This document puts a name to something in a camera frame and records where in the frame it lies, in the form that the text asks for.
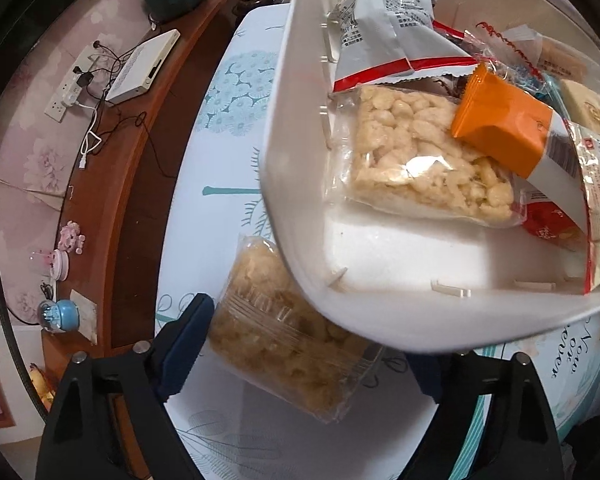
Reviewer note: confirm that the floral teal tablecloth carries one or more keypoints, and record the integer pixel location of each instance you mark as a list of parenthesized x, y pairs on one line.
[(234, 430)]

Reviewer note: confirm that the orange white snack packet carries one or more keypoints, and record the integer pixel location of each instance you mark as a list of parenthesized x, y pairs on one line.
[(525, 136)]

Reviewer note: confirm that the blue snow globe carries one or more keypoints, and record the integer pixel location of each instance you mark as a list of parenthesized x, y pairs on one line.
[(57, 317)]

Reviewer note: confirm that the white set-top box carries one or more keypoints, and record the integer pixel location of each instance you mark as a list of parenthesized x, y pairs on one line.
[(139, 71)]

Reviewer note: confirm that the white plastic storage bin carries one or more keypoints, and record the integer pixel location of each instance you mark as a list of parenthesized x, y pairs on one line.
[(416, 285)]

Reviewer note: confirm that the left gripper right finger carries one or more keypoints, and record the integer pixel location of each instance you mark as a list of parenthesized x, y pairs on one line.
[(450, 441)]

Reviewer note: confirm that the wall power strip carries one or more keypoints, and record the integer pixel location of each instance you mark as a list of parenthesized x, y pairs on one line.
[(68, 91)]

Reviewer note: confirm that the white red snack packet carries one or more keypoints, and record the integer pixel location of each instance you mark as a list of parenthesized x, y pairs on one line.
[(390, 41)]

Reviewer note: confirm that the pink figurine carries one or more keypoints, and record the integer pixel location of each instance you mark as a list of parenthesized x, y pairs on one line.
[(71, 239)]

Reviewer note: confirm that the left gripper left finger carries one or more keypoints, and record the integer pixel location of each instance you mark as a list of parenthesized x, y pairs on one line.
[(164, 369)]

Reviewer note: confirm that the wooden tv cabinet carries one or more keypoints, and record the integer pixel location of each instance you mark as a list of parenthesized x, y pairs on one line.
[(122, 198)]

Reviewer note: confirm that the clear puffed rice packet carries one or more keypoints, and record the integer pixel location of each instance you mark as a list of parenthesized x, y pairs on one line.
[(270, 335)]

